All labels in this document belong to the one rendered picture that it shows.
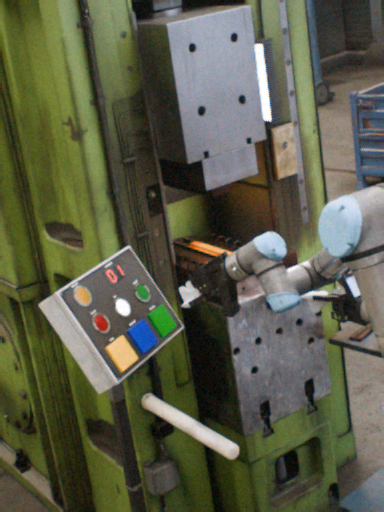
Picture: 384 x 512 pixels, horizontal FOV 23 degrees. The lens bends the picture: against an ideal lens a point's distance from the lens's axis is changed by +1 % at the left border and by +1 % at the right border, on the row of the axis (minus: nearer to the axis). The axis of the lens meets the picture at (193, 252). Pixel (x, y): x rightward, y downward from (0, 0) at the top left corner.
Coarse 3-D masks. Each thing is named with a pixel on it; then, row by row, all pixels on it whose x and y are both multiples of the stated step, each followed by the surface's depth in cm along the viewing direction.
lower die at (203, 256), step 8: (192, 240) 320; (200, 240) 321; (208, 240) 320; (176, 248) 317; (184, 248) 316; (192, 248) 312; (224, 248) 310; (232, 248) 308; (176, 256) 312; (184, 256) 309; (192, 256) 307; (200, 256) 306; (208, 256) 305; (216, 256) 301; (176, 264) 305; (184, 264) 304; (192, 264) 303; (200, 264) 301; (184, 272) 302; (248, 280) 292; (256, 280) 294; (240, 288) 291; (248, 288) 293
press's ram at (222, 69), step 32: (160, 32) 261; (192, 32) 263; (224, 32) 269; (160, 64) 266; (192, 64) 265; (224, 64) 271; (256, 64) 278; (160, 96) 271; (192, 96) 267; (224, 96) 273; (256, 96) 280; (160, 128) 276; (192, 128) 269; (224, 128) 275; (256, 128) 282; (192, 160) 271
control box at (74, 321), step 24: (120, 264) 254; (72, 288) 238; (96, 288) 244; (120, 288) 251; (48, 312) 238; (72, 312) 235; (96, 312) 241; (144, 312) 253; (168, 312) 260; (72, 336) 237; (96, 336) 237; (168, 336) 255; (96, 360) 236; (144, 360) 245; (96, 384) 239
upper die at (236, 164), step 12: (252, 144) 283; (216, 156) 276; (228, 156) 278; (240, 156) 281; (252, 156) 283; (168, 168) 290; (180, 168) 284; (192, 168) 278; (204, 168) 274; (216, 168) 276; (228, 168) 279; (240, 168) 282; (252, 168) 284; (168, 180) 292; (180, 180) 286; (192, 180) 280; (204, 180) 275; (216, 180) 277; (228, 180) 280
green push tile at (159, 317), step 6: (162, 306) 258; (150, 312) 254; (156, 312) 255; (162, 312) 257; (150, 318) 253; (156, 318) 254; (162, 318) 256; (168, 318) 257; (156, 324) 253; (162, 324) 255; (168, 324) 256; (174, 324) 258; (156, 330) 253; (162, 330) 254; (168, 330) 255; (162, 336) 253
